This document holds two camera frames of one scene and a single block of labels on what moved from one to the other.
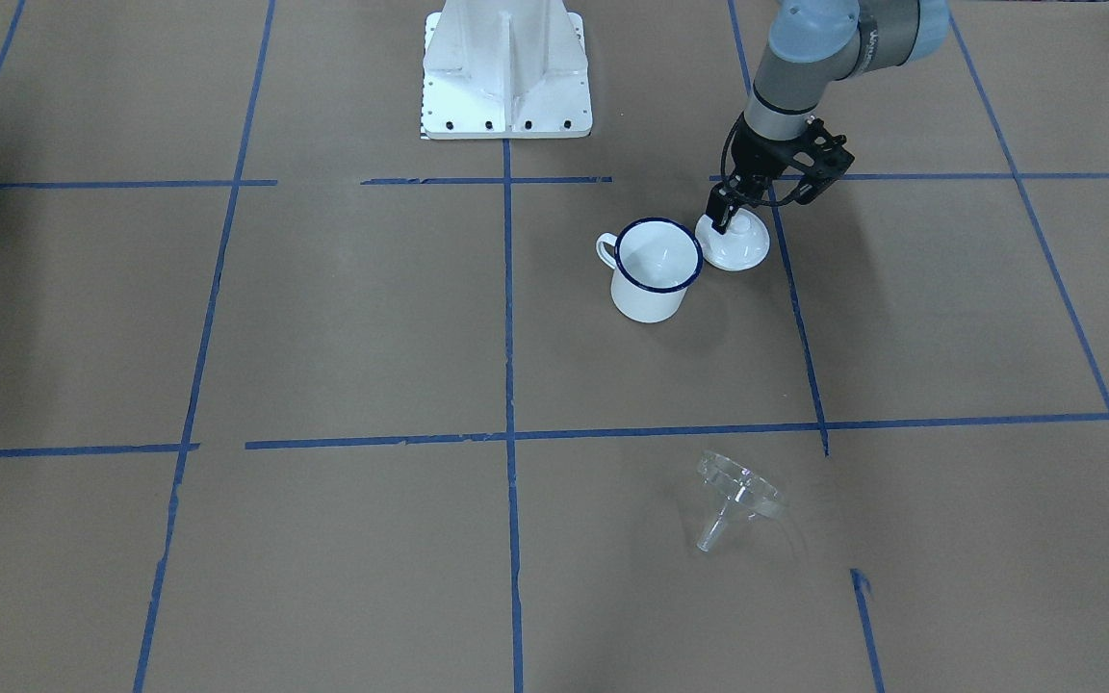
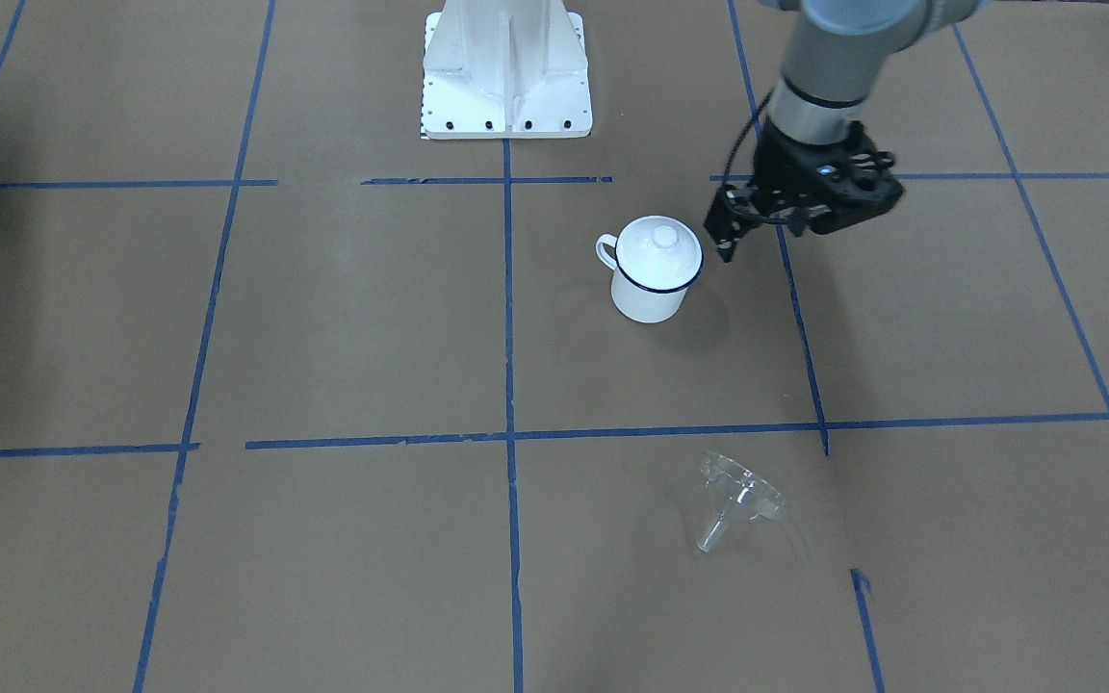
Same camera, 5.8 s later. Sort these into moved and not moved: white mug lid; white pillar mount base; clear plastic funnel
Moved: white mug lid
Not moved: clear plastic funnel; white pillar mount base
